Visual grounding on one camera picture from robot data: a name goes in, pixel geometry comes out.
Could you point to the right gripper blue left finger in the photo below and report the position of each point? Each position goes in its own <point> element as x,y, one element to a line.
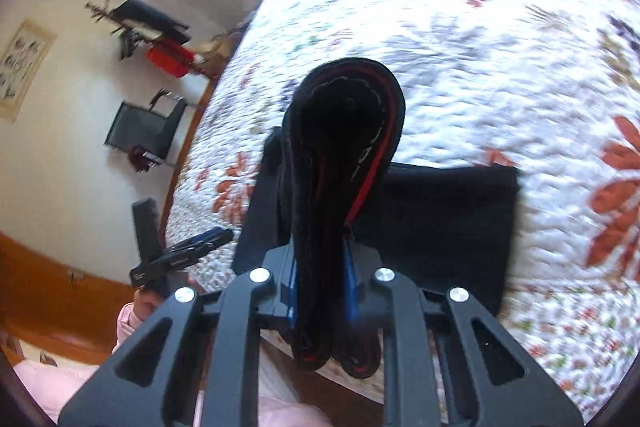
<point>289,285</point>

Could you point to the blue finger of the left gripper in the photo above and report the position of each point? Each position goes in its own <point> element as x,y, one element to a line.
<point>211,240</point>

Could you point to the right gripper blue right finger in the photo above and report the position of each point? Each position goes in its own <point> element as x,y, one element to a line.
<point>350,281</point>

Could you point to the black pants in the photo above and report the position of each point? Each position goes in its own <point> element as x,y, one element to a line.
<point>328,174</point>

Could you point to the pink sleeve forearm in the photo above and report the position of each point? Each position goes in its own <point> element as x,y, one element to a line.
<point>52,387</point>

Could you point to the left hand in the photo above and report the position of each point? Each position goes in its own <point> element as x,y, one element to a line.
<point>146,301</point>

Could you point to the right hand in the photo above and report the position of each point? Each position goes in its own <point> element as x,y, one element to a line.
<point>274,412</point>

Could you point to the black folding chair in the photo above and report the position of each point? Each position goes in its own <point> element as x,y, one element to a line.
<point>143,134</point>

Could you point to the red bag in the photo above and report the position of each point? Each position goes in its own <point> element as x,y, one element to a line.
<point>176,62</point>

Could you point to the coat rack with clothes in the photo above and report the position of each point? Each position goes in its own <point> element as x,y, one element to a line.
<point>139,24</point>

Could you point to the floral quilted bedspread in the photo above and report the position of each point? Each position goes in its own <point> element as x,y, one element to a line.
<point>548,86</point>

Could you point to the wall poster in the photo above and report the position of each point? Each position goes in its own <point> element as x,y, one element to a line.
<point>20,62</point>

